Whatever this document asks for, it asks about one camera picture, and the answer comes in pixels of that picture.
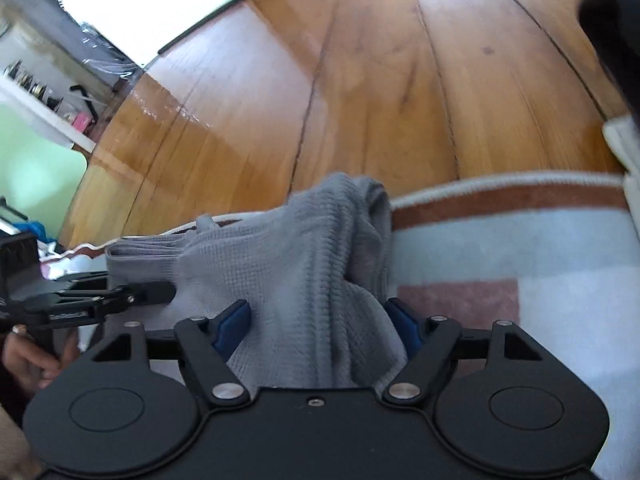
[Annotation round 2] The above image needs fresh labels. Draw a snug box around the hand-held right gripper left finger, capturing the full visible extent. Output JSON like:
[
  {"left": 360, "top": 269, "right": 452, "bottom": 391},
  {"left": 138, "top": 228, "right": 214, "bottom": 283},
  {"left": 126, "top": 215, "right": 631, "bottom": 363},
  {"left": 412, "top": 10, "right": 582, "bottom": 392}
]
[{"left": 92, "top": 300, "right": 252, "bottom": 405}]

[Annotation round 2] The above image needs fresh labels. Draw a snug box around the person's left hand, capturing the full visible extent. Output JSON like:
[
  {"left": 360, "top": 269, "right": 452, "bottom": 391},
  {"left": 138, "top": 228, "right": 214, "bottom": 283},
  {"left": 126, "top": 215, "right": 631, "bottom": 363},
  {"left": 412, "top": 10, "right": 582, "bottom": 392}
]
[{"left": 2, "top": 326, "right": 81, "bottom": 394}]

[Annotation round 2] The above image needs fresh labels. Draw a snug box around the black folded garment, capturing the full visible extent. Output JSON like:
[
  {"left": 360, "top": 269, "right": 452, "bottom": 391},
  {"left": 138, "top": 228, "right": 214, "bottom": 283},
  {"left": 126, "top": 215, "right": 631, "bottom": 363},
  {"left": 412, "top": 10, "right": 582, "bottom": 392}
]
[{"left": 577, "top": 0, "right": 640, "bottom": 126}]

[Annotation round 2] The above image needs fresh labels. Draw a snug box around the white waffle folded garment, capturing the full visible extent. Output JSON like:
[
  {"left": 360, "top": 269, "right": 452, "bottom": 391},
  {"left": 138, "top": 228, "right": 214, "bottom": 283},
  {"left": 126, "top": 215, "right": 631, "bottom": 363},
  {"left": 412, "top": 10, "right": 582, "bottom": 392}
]
[{"left": 602, "top": 115, "right": 640, "bottom": 181}]

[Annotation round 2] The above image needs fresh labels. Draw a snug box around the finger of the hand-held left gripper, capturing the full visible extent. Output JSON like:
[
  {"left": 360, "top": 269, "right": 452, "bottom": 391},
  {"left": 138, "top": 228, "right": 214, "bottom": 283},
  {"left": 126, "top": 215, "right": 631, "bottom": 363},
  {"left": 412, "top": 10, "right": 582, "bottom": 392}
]
[
  {"left": 47, "top": 270, "right": 108, "bottom": 285},
  {"left": 11, "top": 281, "right": 177, "bottom": 329}
]

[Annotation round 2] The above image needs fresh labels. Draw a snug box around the light green cabinet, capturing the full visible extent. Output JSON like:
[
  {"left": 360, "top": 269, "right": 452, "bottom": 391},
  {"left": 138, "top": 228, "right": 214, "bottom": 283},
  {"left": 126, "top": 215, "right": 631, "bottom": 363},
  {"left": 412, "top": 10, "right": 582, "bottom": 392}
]
[{"left": 0, "top": 102, "right": 91, "bottom": 221}]

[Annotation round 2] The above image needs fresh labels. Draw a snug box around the checkered rug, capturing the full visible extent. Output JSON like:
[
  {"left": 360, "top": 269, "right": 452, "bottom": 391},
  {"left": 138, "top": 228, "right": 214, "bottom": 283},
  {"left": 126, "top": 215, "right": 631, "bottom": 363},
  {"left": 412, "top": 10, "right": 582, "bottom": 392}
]
[{"left": 37, "top": 170, "right": 640, "bottom": 480}]

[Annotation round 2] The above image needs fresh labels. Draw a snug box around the grey shirt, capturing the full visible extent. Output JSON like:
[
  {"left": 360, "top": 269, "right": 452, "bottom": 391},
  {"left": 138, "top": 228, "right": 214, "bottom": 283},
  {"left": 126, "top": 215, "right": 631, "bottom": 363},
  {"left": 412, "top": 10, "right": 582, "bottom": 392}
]
[{"left": 104, "top": 172, "right": 408, "bottom": 391}]

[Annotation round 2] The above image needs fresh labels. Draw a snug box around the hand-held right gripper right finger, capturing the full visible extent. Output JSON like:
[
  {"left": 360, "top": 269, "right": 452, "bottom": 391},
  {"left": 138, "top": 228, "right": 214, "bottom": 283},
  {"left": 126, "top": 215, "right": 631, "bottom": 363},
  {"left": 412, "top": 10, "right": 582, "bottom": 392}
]
[{"left": 382, "top": 297, "right": 546, "bottom": 403}]

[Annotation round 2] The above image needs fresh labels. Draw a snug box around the cluttered white shelf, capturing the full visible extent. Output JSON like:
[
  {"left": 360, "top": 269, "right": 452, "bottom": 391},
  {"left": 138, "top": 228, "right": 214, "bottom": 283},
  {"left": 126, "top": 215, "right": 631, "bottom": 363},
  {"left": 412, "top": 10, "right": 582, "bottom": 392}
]
[{"left": 0, "top": 57, "right": 98, "bottom": 153}]

